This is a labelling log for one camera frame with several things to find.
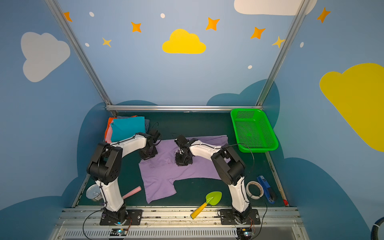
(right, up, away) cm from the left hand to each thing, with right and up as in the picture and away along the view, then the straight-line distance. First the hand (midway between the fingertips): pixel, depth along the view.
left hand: (153, 156), depth 96 cm
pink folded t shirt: (-32, +11, +5) cm, 34 cm away
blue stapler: (+68, -16, -16) cm, 72 cm away
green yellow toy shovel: (+37, -19, -18) cm, 45 cm away
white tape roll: (+60, -19, -17) cm, 65 cm away
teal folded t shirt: (-23, +19, +8) cm, 31 cm away
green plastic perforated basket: (+73, +16, +15) cm, 76 cm away
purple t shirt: (+5, -9, -6) cm, 12 cm away
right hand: (+18, -3, -4) cm, 18 cm away
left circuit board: (-10, -31, -26) cm, 41 cm away
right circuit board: (+51, -32, -25) cm, 66 cm away
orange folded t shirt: (-36, +25, +14) cm, 46 cm away
